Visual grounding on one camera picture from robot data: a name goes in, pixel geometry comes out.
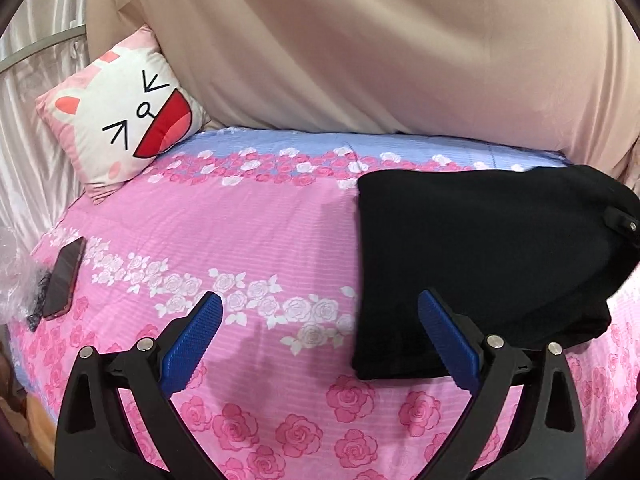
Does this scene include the white satin curtain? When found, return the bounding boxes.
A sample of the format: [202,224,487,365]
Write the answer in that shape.
[0,0,121,246]

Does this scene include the beige draped cloth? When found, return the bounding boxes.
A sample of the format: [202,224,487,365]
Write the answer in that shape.
[87,0,640,181]

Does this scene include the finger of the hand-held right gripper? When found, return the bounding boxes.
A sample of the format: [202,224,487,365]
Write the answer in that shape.
[602,205,640,237]

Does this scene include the pink cartoon cat pillow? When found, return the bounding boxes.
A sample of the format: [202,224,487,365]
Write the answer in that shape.
[35,24,213,206]

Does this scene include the black hair tie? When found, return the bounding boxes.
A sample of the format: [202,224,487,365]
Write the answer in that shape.
[26,267,53,333]

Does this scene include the grey metal rail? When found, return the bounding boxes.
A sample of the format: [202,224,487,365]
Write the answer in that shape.
[0,27,88,77]

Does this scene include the pink rose print bedsheet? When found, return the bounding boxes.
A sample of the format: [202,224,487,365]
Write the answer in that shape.
[5,127,640,480]

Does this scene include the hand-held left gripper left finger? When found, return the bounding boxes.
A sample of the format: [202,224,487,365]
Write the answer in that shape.
[54,290,236,480]

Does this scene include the black pants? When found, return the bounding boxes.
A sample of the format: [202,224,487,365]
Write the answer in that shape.
[350,164,640,381]

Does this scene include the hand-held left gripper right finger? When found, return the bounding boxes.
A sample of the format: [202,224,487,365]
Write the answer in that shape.
[417,288,601,480]

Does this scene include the orange brown cloth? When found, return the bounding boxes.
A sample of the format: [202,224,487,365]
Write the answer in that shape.
[0,355,57,480]

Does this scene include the dark smartphone with red case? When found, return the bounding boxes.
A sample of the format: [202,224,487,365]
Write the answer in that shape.
[41,236,87,319]

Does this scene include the clear plastic bag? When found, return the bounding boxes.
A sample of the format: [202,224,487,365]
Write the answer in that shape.
[0,225,40,326]

